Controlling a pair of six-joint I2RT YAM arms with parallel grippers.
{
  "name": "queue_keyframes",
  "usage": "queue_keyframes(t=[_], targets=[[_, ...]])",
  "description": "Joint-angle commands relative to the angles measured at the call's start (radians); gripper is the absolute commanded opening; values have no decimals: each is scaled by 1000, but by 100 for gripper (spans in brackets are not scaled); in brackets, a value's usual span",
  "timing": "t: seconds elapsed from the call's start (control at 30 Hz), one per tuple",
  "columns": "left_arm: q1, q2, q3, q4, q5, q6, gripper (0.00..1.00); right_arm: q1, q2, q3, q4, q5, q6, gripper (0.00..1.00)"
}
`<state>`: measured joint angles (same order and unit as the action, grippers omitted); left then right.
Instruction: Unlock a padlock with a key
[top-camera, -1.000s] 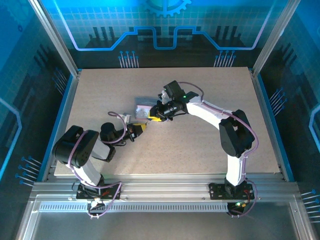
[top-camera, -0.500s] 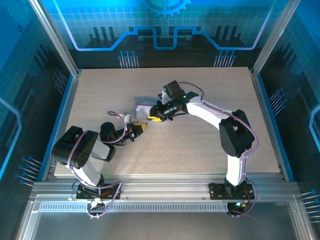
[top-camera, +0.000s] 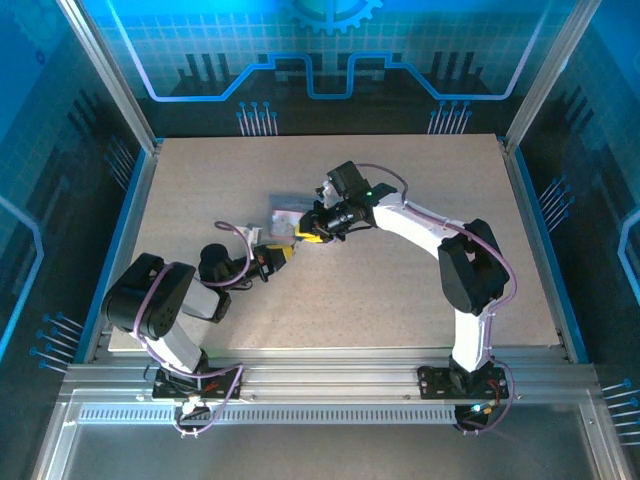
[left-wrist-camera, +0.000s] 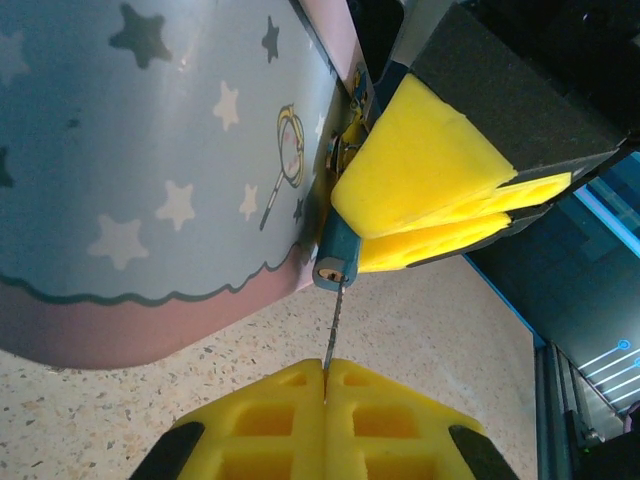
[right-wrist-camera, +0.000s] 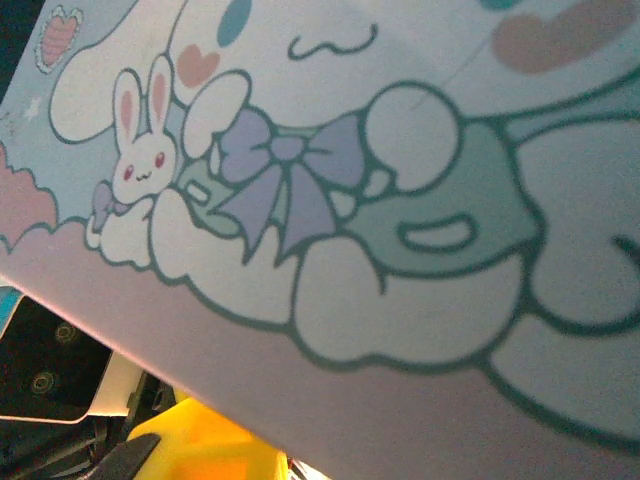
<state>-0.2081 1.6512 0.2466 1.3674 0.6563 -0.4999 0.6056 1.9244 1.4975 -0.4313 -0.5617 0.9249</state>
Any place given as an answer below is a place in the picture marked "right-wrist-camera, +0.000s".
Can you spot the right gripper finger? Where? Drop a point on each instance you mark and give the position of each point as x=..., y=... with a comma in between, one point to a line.
x=200, y=440

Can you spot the pastel cartoon tin box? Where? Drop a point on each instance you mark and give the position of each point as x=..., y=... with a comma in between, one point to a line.
x=350, y=150

